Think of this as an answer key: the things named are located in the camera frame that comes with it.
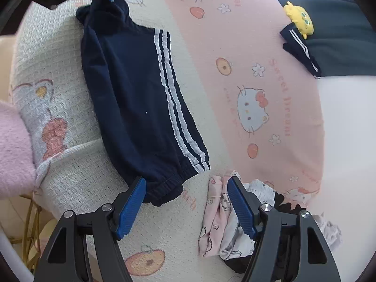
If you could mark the cream folded garment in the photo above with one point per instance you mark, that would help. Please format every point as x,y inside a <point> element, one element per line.
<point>330,229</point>

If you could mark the folded navy striped shorts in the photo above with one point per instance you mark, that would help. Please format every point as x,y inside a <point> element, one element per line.
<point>299,50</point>

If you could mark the yellow plush toy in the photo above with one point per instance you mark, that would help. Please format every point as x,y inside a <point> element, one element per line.
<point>301,17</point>

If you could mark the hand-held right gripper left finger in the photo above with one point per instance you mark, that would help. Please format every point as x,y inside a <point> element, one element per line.
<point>130,208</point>

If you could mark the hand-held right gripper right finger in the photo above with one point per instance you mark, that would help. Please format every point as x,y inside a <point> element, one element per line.
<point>242,208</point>

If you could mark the navy shorts with white stripes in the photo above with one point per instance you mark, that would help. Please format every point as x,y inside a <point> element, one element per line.
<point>126,94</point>

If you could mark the dark grey cloth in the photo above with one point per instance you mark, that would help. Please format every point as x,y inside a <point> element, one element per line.
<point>337,20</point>

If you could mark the pink and cream printed blanket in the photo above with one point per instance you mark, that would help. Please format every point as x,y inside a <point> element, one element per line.
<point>220,35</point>

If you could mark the white printed folded garment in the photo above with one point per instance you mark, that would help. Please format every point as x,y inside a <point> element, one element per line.
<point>232,241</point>

